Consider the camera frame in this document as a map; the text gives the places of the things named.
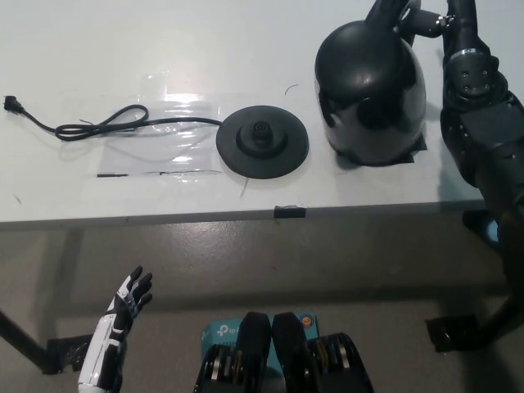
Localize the black table leg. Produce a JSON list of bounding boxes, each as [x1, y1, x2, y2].
[[478, 286, 517, 341], [0, 309, 52, 374]]

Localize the black electric kettle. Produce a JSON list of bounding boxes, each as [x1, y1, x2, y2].
[[314, 0, 427, 167]]

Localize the clear tape sheet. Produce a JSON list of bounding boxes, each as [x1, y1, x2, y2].
[[88, 73, 224, 178]]

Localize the black tape square patch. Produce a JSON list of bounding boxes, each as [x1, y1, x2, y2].
[[335, 133, 427, 168]]

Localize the round black kettle base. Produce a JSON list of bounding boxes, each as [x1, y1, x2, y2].
[[215, 105, 310, 180]]

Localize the teal router box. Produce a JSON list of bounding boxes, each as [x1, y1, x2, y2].
[[199, 313, 319, 377]]

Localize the black and blue object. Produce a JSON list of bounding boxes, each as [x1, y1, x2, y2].
[[462, 210, 503, 246]]

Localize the small black tape piece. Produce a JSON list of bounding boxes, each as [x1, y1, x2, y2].
[[273, 204, 307, 219]]

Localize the black power cord with plug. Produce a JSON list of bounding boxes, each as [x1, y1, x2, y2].
[[2, 96, 224, 141]]

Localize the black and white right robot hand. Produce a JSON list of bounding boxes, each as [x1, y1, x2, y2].
[[366, 0, 444, 38]]

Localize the black floor tape patch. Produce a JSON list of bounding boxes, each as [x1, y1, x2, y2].
[[43, 334, 93, 374], [424, 314, 488, 353]]

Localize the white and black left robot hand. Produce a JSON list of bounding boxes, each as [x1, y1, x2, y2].
[[77, 264, 153, 390]]

